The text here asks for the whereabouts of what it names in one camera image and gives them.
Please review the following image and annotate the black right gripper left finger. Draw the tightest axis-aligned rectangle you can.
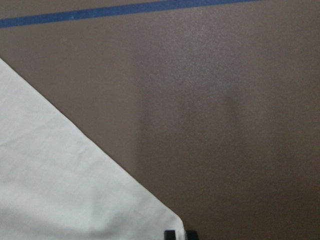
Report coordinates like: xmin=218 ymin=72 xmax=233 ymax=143
xmin=164 ymin=230 xmax=177 ymax=240

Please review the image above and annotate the cream long-sleeve cat shirt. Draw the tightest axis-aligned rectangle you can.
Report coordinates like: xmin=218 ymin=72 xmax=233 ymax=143
xmin=0 ymin=61 xmax=186 ymax=240

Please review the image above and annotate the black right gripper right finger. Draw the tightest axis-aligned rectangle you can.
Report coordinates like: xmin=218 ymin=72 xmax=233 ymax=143
xmin=185 ymin=230 xmax=198 ymax=240

